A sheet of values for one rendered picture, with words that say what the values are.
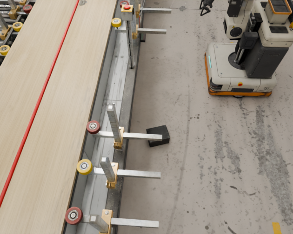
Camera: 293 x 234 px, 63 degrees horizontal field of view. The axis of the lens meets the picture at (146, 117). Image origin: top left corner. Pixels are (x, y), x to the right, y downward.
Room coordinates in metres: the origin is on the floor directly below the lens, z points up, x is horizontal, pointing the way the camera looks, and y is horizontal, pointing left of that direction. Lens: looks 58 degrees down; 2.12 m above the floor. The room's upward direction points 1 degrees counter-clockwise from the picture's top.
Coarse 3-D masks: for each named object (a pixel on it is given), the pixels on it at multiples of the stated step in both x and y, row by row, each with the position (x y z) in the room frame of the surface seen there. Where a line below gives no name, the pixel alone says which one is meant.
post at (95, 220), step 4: (92, 216) 0.17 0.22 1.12; (96, 216) 0.17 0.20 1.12; (92, 220) 0.16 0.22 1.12; (96, 220) 0.16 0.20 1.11; (100, 220) 0.17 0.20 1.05; (92, 224) 0.15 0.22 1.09; (96, 224) 0.15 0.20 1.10; (100, 224) 0.16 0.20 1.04; (104, 224) 0.17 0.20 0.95; (96, 228) 0.15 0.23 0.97; (100, 228) 0.15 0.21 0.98; (104, 228) 0.15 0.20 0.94; (104, 232) 0.15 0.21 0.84
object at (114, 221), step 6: (84, 216) 0.23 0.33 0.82; (84, 222) 0.20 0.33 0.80; (114, 222) 0.20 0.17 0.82; (120, 222) 0.19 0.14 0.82; (126, 222) 0.19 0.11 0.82; (132, 222) 0.19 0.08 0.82; (138, 222) 0.19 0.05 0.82; (144, 222) 0.19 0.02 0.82; (150, 222) 0.19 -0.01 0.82; (156, 222) 0.19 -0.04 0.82
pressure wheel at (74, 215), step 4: (72, 208) 0.25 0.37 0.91; (76, 208) 0.25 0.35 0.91; (68, 212) 0.23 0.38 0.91; (72, 212) 0.23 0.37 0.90; (76, 212) 0.23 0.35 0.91; (80, 212) 0.23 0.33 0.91; (68, 216) 0.21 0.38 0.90; (72, 216) 0.21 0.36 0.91; (76, 216) 0.21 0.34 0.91; (80, 216) 0.21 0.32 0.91; (68, 220) 0.20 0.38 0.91; (72, 220) 0.20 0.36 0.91; (76, 220) 0.20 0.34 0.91; (80, 220) 0.20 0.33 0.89; (72, 224) 0.18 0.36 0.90; (76, 224) 0.18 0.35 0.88
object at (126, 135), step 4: (100, 132) 0.72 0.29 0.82; (104, 132) 0.72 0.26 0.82; (108, 132) 0.72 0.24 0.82; (112, 132) 0.72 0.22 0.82; (96, 136) 0.70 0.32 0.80; (100, 136) 0.70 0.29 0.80; (104, 136) 0.70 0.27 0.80; (108, 136) 0.70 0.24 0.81; (112, 136) 0.69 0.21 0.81; (124, 136) 0.69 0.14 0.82; (128, 136) 0.69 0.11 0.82; (132, 136) 0.69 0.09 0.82; (136, 136) 0.69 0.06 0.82; (140, 136) 0.69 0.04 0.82; (144, 136) 0.69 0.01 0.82; (148, 136) 0.69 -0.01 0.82; (152, 136) 0.68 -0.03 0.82; (156, 136) 0.68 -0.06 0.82; (160, 136) 0.68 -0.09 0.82; (152, 140) 0.67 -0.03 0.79; (156, 140) 0.67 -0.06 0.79; (160, 140) 0.67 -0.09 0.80
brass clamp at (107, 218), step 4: (104, 212) 0.24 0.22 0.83; (112, 212) 0.25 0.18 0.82; (104, 216) 0.22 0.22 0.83; (108, 216) 0.22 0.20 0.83; (112, 216) 0.23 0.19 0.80; (104, 220) 0.21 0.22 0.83; (108, 220) 0.20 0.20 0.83; (108, 224) 0.19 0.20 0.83; (108, 228) 0.17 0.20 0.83; (100, 232) 0.15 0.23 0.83; (108, 232) 0.15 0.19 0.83
